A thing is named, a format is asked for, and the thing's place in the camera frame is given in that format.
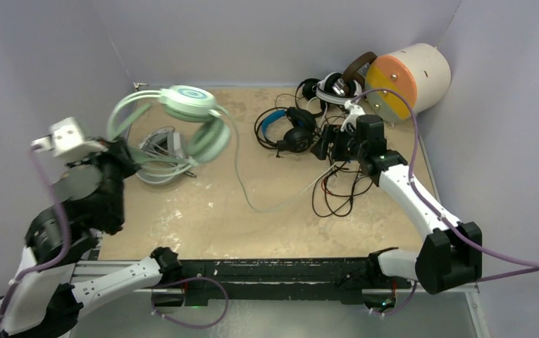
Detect small black on-ear headphones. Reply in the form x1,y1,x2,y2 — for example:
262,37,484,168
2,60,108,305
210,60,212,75
295,78,320,109

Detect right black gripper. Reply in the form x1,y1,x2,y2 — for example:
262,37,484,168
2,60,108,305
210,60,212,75
311,124,368,162

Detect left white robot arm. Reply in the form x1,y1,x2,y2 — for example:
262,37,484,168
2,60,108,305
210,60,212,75
0,137,182,337

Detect dark brown headphone cable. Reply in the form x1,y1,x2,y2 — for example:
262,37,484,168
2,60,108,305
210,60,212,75
273,91,378,219

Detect round pastel drawer cabinet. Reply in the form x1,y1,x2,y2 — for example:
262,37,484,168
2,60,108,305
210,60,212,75
365,43,452,123

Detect white grey headphones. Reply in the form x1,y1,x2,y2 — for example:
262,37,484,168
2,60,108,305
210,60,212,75
135,126,197,185

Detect white black headphones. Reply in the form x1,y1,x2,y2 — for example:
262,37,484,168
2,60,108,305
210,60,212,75
316,72,365,106

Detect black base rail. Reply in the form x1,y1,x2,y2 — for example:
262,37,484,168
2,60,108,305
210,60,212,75
71,246,482,306

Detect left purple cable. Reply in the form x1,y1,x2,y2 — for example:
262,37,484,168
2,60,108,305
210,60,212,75
0,144,230,338

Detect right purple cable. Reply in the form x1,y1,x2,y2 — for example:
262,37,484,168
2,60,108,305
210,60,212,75
350,88,539,318

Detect black blue headphones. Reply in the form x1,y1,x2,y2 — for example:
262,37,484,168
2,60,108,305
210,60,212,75
254,106,318,157

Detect purple cable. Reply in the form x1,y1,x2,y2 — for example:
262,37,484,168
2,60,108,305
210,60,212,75
350,88,539,318
0,144,230,338

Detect grey white headphone cable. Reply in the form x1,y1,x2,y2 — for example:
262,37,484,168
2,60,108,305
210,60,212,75
138,135,198,178

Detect brown headphones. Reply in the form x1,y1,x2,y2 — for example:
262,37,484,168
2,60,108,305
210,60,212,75
341,51,377,88

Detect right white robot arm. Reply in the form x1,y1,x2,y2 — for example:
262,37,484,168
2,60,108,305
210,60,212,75
311,115,483,294

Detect mint green headphones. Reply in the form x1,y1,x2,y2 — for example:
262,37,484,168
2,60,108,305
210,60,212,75
106,84,231,165

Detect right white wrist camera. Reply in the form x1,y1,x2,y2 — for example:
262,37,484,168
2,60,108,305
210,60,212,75
340,100,366,132

